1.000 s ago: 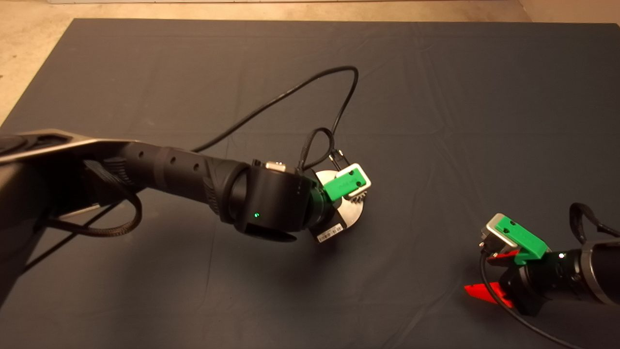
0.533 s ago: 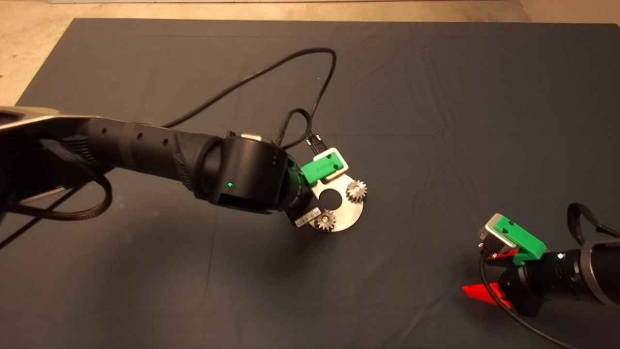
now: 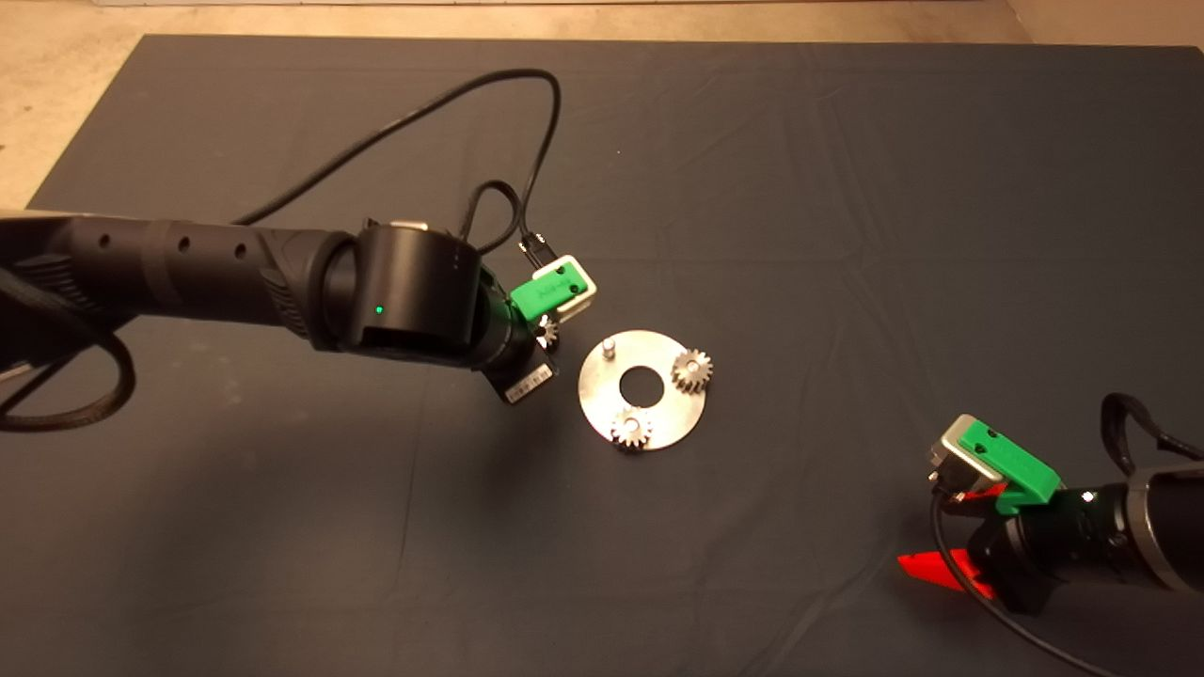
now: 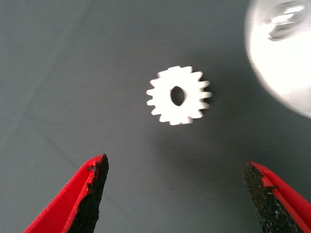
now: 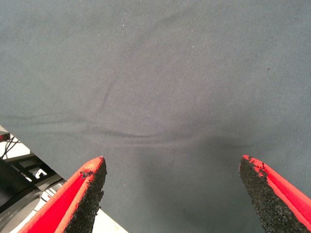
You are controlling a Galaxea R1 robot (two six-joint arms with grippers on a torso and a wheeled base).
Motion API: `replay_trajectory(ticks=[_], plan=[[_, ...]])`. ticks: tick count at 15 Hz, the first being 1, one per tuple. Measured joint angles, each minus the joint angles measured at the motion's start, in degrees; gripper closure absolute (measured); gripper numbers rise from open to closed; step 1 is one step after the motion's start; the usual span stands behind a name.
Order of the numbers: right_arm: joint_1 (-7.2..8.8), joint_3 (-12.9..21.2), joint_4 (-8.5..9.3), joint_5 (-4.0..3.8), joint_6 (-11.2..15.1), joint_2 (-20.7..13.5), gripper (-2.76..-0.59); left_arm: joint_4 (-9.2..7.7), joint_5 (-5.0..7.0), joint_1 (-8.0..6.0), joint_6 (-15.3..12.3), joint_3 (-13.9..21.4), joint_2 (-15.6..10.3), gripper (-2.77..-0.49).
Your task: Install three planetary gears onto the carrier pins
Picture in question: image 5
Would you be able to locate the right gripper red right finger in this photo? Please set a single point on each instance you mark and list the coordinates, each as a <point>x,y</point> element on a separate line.
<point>279,206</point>

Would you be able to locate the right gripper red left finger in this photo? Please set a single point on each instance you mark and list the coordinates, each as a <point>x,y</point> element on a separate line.
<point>73,206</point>

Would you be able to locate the dark grey table cloth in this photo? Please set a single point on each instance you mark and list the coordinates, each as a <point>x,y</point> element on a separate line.
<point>170,72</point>

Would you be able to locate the black metal frame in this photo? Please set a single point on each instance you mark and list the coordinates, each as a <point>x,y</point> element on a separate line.
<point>14,174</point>

